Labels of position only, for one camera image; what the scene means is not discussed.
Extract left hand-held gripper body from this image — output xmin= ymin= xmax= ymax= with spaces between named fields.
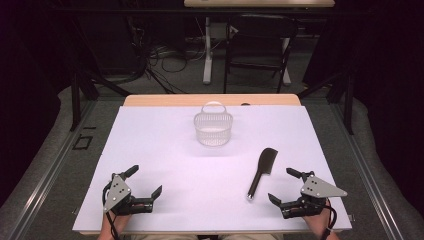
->
xmin=102 ymin=172 xmax=155 ymax=217

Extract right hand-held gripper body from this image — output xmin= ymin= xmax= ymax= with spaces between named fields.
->
xmin=279 ymin=170 xmax=348 ymax=220

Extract dark brown comb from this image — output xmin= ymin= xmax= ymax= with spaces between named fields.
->
xmin=246 ymin=147 xmax=279 ymax=201

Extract white plastic basket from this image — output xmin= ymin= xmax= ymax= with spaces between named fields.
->
xmin=193 ymin=101 xmax=234 ymax=148

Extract person's left hand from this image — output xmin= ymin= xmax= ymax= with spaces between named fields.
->
xmin=99 ymin=212 xmax=132 ymax=240

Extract person's right hand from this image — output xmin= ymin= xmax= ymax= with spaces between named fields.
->
xmin=303 ymin=205 xmax=340 ymax=240

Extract black metal stand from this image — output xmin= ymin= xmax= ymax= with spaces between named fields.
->
xmin=69 ymin=64 xmax=132 ymax=132
xmin=297 ymin=68 xmax=355 ymax=136

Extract black folding chair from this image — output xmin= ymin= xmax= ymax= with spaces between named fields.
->
xmin=223 ymin=14 xmax=300 ymax=95

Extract grey metal stand leg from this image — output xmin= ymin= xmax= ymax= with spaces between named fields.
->
xmin=183 ymin=0 xmax=336 ymax=85

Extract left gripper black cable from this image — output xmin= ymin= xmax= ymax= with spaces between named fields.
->
xmin=101 ymin=182 xmax=122 ymax=240

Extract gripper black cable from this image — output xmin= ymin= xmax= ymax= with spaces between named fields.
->
xmin=101 ymin=182 xmax=122 ymax=240
xmin=320 ymin=203 xmax=338 ymax=240

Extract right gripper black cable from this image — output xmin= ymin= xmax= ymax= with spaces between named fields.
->
xmin=320 ymin=203 xmax=338 ymax=240

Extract metal floor rail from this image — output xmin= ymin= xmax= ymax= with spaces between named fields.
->
xmin=9 ymin=99 xmax=98 ymax=240
xmin=328 ymin=101 xmax=406 ymax=240

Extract black floor cables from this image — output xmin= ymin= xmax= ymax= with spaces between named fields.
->
xmin=129 ymin=16 xmax=208 ymax=95

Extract black horizontal frame bar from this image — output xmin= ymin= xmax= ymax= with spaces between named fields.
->
xmin=49 ymin=7 xmax=368 ymax=16

